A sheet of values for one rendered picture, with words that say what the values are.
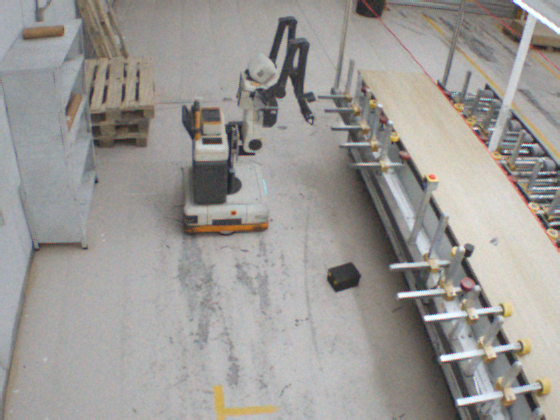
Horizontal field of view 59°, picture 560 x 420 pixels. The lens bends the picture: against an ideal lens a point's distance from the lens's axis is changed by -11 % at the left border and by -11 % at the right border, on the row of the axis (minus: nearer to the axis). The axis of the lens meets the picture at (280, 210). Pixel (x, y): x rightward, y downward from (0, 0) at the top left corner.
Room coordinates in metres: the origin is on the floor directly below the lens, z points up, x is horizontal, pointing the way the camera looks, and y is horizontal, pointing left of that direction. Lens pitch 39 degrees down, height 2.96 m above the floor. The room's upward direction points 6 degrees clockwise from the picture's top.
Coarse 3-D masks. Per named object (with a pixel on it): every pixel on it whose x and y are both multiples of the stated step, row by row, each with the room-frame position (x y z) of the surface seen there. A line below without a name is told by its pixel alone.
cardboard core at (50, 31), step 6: (24, 30) 3.30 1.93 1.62; (30, 30) 3.30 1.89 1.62; (36, 30) 3.31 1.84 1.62; (42, 30) 3.32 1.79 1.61; (48, 30) 3.33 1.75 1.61; (54, 30) 3.34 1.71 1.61; (60, 30) 3.35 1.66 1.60; (24, 36) 3.28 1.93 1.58; (30, 36) 3.29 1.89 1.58; (36, 36) 3.31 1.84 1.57; (42, 36) 3.32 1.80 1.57; (48, 36) 3.33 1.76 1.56; (54, 36) 3.34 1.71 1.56
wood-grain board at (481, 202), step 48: (384, 96) 4.15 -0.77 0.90; (432, 96) 4.30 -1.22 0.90; (432, 144) 3.47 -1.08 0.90; (480, 144) 3.58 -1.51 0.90; (432, 192) 2.86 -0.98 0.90; (480, 192) 2.93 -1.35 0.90; (480, 240) 2.43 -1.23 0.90; (528, 240) 2.47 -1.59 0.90; (528, 288) 2.05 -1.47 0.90; (528, 336) 1.69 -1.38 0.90; (528, 384) 1.39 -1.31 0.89
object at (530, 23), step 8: (552, 0) 2.44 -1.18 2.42; (528, 16) 3.58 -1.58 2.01; (528, 24) 3.56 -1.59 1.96; (528, 32) 3.55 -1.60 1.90; (528, 40) 3.55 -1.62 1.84; (520, 48) 3.57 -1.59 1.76; (520, 56) 3.55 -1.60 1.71; (520, 64) 3.55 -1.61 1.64; (512, 72) 3.58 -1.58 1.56; (520, 72) 3.56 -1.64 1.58; (512, 80) 3.55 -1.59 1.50; (512, 88) 3.55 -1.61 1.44; (512, 96) 3.55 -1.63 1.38; (504, 104) 3.56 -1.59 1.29; (504, 112) 3.55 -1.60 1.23; (504, 120) 3.55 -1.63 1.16; (496, 128) 3.57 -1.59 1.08; (496, 136) 3.55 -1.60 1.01; (496, 144) 3.55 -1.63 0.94
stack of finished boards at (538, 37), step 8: (512, 24) 9.51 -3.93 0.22; (520, 24) 9.30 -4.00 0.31; (536, 24) 9.55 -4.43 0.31; (544, 24) 9.69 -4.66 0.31; (520, 32) 9.22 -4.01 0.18; (536, 32) 9.01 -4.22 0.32; (544, 32) 9.13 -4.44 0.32; (552, 32) 9.26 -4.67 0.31; (536, 40) 8.85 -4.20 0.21; (544, 40) 8.90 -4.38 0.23; (552, 40) 8.95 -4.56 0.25
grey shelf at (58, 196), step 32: (0, 64) 2.88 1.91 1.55; (32, 64) 2.89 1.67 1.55; (64, 64) 3.51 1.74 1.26; (32, 96) 2.81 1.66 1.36; (64, 96) 3.01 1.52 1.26; (32, 128) 2.81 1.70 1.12; (64, 128) 2.86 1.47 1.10; (32, 160) 2.80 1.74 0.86; (64, 160) 2.85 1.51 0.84; (32, 192) 2.78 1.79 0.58; (64, 192) 2.84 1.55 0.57; (32, 224) 2.77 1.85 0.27; (64, 224) 2.83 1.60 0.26
